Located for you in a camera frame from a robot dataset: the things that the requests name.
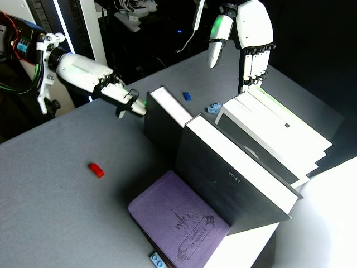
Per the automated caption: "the grey table cloth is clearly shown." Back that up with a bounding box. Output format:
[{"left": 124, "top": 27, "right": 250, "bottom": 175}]
[{"left": 0, "top": 41, "right": 357, "bottom": 268}]

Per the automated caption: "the purple embossed book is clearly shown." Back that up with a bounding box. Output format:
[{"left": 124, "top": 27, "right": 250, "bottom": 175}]
[{"left": 127, "top": 170, "right": 232, "bottom": 268}]

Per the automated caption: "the white cable with adapter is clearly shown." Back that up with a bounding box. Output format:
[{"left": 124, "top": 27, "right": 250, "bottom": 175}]
[{"left": 175, "top": 0, "right": 206, "bottom": 54}]

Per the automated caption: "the white platform block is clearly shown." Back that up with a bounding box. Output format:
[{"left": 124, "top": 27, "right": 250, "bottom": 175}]
[{"left": 225, "top": 156, "right": 357, "bottom": 268}]

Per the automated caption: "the small black hardcover book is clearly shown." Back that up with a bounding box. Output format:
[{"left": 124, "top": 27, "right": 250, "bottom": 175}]
[{"left": 142, "top": 85, "right": 202, "bottom": 157}]

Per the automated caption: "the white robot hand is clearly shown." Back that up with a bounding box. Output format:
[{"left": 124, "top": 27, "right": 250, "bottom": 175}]
[
  {"left": 56, "top": 52, "right": 148, "bottom": 120},
  {"left": 208, "top": 0, "right": 277, "bottom": 94}
]

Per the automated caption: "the light blue toy piece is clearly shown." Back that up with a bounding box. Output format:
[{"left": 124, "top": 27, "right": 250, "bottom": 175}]
[{"left": 205, "top": 102, "right": 223, "bottom": 114}]

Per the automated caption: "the light blue studded brick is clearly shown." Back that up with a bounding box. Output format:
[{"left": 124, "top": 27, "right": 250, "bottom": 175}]
[{"left": 148, "top": 251, "right": 168, "bottom": 268}]

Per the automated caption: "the large black hardcover book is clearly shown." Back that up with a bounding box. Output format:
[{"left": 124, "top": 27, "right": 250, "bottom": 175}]
[{"left": 174, "top": 113, "right": 304, "bottom": 237}]

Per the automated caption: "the white background clutter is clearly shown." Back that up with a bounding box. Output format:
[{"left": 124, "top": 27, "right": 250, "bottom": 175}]
[{"left": 113, "top": 0, "right": 157, "bottom": 33}]

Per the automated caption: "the red toy brick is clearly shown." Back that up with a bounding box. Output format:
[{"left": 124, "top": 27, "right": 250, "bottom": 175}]
[{"left": 88, "top": 162, "right": 106, "bottom": 179}]

